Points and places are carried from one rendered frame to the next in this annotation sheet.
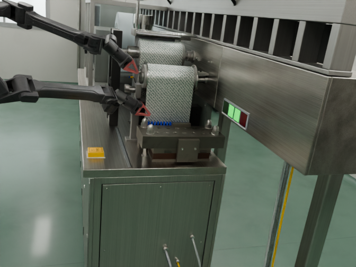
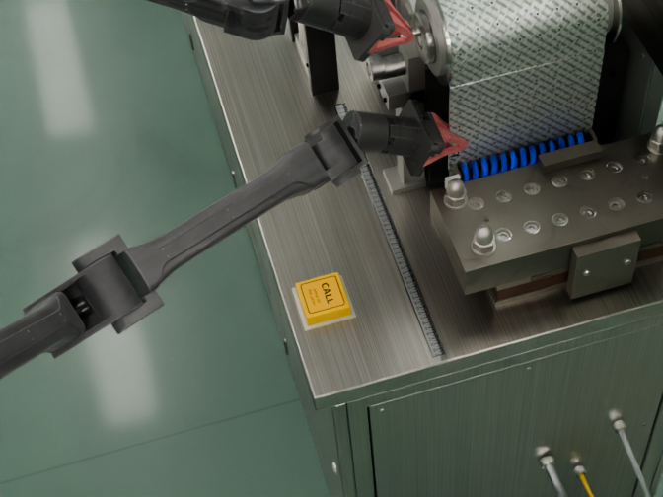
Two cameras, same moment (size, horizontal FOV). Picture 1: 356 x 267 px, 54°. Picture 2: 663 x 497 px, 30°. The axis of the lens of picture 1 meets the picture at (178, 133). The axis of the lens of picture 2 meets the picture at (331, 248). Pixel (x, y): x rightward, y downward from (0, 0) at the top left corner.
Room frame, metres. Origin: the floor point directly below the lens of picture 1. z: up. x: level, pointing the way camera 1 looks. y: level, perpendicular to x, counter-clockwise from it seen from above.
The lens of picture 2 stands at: (0.42, 0.22, 2.50)
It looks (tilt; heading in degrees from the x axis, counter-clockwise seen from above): 53 degrees down; 7
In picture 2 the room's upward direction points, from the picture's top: 6 degrees counter-clockwise
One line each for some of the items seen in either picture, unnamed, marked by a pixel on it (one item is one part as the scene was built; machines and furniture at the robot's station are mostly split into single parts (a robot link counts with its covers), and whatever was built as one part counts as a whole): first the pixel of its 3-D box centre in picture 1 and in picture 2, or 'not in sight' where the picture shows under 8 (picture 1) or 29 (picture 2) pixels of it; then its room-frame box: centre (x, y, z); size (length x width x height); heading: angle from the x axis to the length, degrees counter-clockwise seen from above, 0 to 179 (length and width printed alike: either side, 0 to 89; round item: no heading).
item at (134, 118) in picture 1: (132, 112); (401, 118); (1.74, 0.25, 1.05); 0.06 x 0.05 x 0.31; 108
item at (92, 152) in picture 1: (95, 152); (323, 298); (1.49, 0.37, 0.91); 0.07 x 0.07 x 0.02; 18
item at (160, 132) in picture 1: (180, 136); (572, 208); (1.59, -0.01, 1.00); 0.40 x 0.16 x 0.06; 108
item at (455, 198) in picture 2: (144, 122); (455, 190); (1.59, 0.17, 1.05); 0.04 x 0.04 x 0.04
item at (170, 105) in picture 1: (168, 107); (523, 110); (1.69, 0.06, 1.11); 0.23 x 0.01 x 0.18; 108
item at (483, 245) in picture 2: (150, 128); (483, 237); (1.50, 0.13, 1.05); 0.04 x 0.04 x 0.04
